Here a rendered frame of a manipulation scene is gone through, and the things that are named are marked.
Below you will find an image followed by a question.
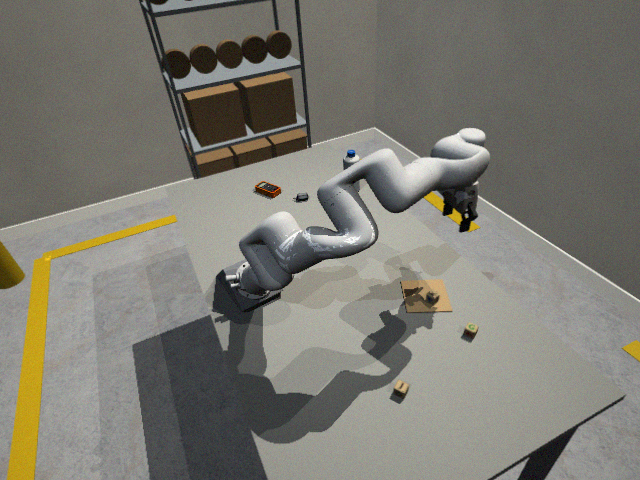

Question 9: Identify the tan flat mat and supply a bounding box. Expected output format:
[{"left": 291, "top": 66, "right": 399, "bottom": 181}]
[{"left": 401, "top": 279, "right": 453, "bottom": 313}]

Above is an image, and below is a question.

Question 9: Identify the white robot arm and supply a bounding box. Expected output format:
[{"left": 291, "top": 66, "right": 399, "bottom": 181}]
[{"left": 225, "top": 128, "right": 490, "bottom": 299}]

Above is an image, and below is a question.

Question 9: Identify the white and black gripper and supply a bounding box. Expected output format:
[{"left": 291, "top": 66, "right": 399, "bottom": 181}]
[{"left": 443, "top": 181, "right": 478, "bottom": 233}]

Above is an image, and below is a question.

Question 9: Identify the white bottle with blue cap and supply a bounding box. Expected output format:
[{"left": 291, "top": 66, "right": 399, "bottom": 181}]
[{"left": 343, "top": 150, "right": 360, "bottom": 192}]

